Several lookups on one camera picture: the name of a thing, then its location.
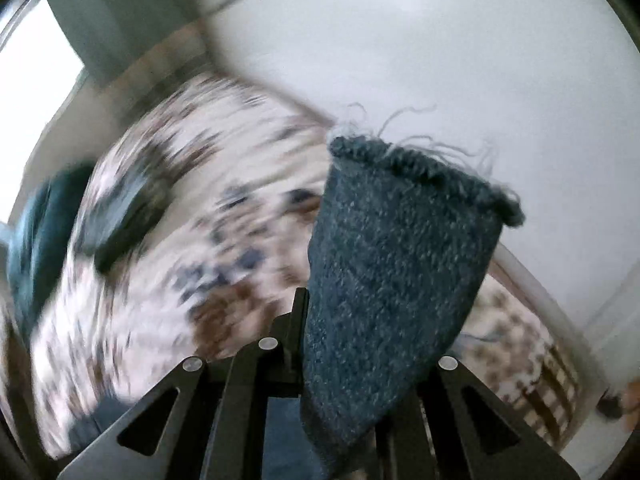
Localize floral bedspread bed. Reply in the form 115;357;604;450
0;72;583;461

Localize folded light blue jeans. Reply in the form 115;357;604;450
82;170;168;277

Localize grey-green curtain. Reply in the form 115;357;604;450
44;0;213;88

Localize white framed window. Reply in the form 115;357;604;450
0;0;87;224

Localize dark blue jeans pants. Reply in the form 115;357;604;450
299;102;526;480

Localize folded blue quilt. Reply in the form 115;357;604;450
7;164;97;333

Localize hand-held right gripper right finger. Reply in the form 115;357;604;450
375;355;583;480

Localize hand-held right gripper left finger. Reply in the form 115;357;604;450
57;287;311;480

